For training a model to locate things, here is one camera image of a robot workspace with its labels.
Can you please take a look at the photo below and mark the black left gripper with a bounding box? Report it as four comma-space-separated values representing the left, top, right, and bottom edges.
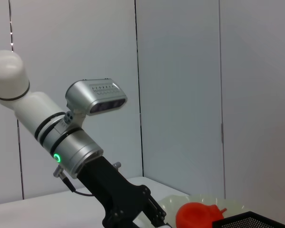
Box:
76, 156, 169, 228

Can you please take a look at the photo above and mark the pale green glass fruit plate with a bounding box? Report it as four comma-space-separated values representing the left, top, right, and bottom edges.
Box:
156, 194, 245, 228

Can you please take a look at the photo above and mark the black mesh pen holder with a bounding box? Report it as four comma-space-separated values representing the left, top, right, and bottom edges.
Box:
211, 210, 285, 228

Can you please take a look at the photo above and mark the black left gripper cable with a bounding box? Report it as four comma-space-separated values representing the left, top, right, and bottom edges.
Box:
52, 165, 95, 197

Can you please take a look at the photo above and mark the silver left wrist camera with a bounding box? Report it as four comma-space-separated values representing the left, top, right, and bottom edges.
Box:
61, 77, 129, 131

